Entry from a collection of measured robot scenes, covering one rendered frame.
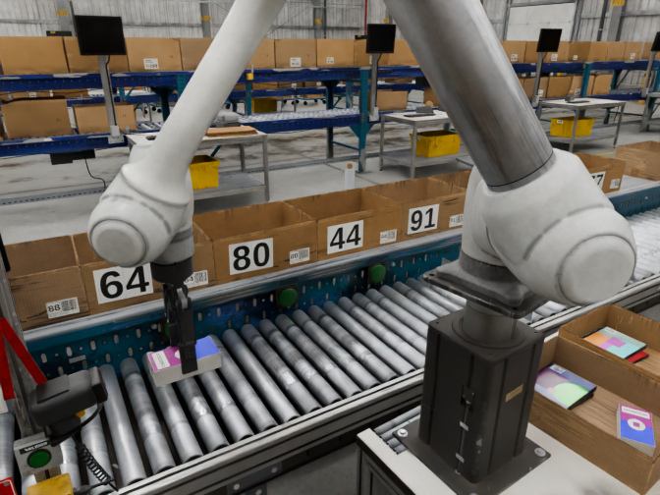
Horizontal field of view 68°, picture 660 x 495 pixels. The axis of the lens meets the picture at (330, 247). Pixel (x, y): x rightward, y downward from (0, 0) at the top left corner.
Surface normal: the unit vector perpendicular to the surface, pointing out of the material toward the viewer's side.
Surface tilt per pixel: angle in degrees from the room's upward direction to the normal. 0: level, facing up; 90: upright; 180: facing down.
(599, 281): 94
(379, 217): 90
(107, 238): 98
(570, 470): 0
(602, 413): 1
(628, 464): 90
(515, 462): 0
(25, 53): 90
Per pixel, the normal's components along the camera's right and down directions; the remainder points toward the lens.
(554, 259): -0.70, 0.18
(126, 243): -0.03, 0.50
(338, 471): 0.00, -0.92
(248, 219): 0.51, 0.32
